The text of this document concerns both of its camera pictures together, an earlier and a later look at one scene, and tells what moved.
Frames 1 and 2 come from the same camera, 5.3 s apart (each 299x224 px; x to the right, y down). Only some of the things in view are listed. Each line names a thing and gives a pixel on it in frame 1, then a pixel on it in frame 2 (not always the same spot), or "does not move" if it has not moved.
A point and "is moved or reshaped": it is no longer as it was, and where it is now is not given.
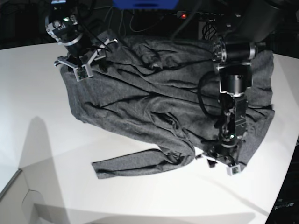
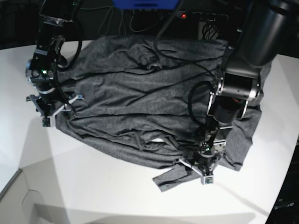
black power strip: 201,16 does not move
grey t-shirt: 148,87 is moved or reshaped
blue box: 145,4 does not move
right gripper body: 227,155 → 204,166
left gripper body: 81,64 → 49,104
